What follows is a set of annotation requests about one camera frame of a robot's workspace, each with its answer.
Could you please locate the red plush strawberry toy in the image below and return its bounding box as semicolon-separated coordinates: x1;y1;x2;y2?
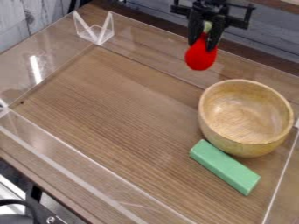
184;22;217;71

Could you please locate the clear acrylic tray wall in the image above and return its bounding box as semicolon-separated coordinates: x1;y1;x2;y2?
0;12;299;224

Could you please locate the light wooden bowl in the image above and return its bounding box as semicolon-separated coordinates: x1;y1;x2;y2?
199;79;295;158

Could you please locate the clear acrylic corner bracket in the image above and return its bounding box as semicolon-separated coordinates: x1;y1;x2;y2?
72;11;114;46

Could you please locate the black metal table bracket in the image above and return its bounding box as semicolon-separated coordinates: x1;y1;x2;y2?
25;185;68;224

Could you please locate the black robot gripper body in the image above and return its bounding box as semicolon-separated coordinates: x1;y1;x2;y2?
171;0;256;29

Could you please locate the black cable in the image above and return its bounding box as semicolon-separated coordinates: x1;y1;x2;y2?
0;197;40;224

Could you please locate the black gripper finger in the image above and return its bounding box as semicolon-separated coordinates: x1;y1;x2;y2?
205;15;225;52
188;12;204;46

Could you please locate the green rectangular block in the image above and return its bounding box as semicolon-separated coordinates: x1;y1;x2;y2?
189;139;260;196

